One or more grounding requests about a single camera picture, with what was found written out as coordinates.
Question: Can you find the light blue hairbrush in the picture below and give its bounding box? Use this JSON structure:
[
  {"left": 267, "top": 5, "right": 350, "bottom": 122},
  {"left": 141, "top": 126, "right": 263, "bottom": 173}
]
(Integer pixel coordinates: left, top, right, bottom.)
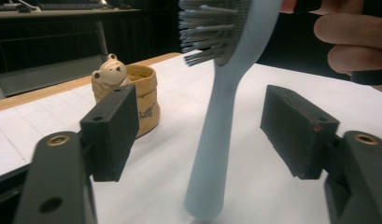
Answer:
[{"left": 177, "top": 0, "right": 285, "bottom": 224}]

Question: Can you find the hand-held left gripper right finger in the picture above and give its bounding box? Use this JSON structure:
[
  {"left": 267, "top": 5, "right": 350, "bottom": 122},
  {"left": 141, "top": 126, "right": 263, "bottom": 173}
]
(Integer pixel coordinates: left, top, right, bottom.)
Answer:
[{"left": 260, "top": 84, "right": 341, "bottom": 180}]

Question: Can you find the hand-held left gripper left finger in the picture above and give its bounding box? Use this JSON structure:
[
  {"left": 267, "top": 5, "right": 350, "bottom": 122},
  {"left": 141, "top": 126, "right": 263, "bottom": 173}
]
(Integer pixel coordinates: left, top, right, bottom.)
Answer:
[{"left": 79, "top": 84, "right": 140, "bottom": 183}]

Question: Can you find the yellow bear pen holder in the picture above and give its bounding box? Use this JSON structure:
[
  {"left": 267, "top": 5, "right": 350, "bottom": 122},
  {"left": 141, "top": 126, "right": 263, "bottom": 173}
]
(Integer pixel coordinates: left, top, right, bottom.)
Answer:
[{"left": 91, "top": 53, "right": 161, "bottom": 138}]

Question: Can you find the black keyboard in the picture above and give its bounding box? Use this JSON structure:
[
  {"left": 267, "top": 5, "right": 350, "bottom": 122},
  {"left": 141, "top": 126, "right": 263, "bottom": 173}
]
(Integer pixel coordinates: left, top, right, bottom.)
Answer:
[{"left": 38, "top": 2, "right": 103, "bottom": 11}]

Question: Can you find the background desk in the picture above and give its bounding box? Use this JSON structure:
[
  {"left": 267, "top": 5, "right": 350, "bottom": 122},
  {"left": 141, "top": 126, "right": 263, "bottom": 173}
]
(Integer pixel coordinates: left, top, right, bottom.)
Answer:
[{"left": 0, "top": 8, "right": 142, "bottom": 21}]

